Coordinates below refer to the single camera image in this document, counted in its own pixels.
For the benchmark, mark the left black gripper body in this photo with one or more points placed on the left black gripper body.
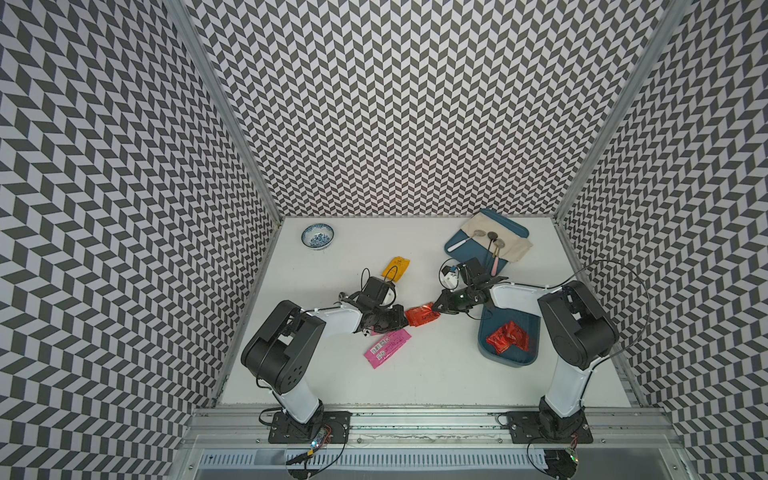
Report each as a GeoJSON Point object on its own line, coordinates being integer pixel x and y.
{"type": "Point", "coordinates": [388, 319]}

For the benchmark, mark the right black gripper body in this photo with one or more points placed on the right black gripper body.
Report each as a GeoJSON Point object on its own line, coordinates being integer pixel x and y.
{"type": "Point", "coordinates": [457, 300]}

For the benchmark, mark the pink tea sachet labelled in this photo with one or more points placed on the pink tea sachet labelled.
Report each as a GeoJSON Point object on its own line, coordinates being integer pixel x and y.
{"type": "Point", "coordinates": [386, 346]}

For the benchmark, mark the red tea bag bottom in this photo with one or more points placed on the red tea bag bottom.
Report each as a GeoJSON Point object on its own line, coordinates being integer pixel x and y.
{"type": "Point", "coordinates": [421, 315]}

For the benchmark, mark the red tea bag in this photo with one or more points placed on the red tea bag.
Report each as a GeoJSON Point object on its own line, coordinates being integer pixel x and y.
{"type": "Point", "coordinates": [421, 315]}
{"type": "Point", "coordinates": [503, 338]}
{"type": "Point", "coordinates": [519, 336]}

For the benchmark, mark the yellow tea bag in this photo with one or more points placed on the yellow tea bag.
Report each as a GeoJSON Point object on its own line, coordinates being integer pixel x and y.
{"type": "Point", "coordinates": [396, 269]}

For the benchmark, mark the red tea bag top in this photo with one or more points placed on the red tea bag top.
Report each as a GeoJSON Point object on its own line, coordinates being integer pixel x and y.
{"type": "Point", "coordinates": [503, 338]}

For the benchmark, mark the teal storage box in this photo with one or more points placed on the teal storage box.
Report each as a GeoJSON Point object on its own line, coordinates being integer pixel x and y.
{"type": "Point", "coordinates": [492, 318]}

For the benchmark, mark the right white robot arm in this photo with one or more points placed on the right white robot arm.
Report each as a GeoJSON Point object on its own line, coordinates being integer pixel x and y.
{"type": "Point", "coordinates": [581, 334]}

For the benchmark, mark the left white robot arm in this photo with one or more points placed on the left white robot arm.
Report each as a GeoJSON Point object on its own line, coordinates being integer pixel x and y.
{"type": "Point", "coordinates": [280, 352]}

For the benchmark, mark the teal tray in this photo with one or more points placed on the teal tray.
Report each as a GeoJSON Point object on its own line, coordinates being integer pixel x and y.
{"type": "Point", "coordinates": [472, 249]}

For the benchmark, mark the beige cloth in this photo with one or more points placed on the beige cloth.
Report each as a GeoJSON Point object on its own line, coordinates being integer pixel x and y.
{"type": "Point", "coordinates": [513, 235]}

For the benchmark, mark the blue white porcelain bowl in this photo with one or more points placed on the blue white porcelain bowl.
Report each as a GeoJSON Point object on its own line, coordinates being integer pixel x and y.
{"type": "Point", "coordinates": [317, 236]}

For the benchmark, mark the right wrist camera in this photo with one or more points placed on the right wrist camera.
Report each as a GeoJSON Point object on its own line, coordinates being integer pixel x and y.
{"type": "Point", "coordinates": [468, 273]}

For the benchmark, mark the pink handled spoon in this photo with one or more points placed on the pink handled spoon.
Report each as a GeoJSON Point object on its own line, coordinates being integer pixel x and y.
{"type": "Point", "coordinates": [498, 245]}

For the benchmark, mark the white handled spoon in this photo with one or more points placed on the white handled spoon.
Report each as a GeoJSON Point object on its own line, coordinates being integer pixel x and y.
{"type": "Point", "coordinates": [458, 244]}

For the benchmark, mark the dark handled spoon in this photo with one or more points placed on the dark handled spoon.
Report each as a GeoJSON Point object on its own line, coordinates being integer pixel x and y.
{"type": "Point", "coordinates": [493, 236]}

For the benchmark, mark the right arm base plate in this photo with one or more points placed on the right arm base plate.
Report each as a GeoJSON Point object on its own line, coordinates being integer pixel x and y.
{"type": "Point", "coordinates": [547, 427]}

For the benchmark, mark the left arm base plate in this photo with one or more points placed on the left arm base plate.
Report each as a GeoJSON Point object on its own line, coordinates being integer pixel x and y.
{"type": "Point", "coordinates": [286, 430]}

